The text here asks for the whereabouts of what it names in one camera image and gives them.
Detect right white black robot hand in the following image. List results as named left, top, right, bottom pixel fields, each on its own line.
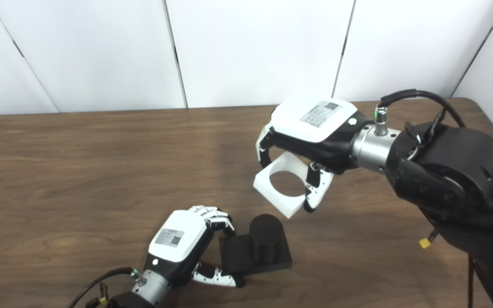
left=255, top=93, right=376, bottom=213

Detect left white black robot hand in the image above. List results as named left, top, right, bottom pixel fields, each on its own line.
left=144, top=206, right=246, bottom=288

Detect white square piece with hole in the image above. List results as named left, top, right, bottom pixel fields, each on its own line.
left=253, top=152, right=316, bottom=219

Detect black peg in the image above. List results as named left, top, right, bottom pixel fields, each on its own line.
left=220, top=214, right=293, bottom=276

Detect left thick black wrist cable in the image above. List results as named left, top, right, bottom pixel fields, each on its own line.
left=67, top=267, right=141, bottom=308

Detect thick black wrist cable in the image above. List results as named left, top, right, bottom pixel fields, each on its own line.
left=67, top=267, right=141, bottom=308
left=374, top=89, right=466, bottom=136

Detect left thin wire yellow tag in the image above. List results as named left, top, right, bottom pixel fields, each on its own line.
left=85, top=283, right=111, bottom=308

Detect right thick black wrist cable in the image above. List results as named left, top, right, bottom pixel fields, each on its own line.
left=374, top=89, right=466, bottom=136

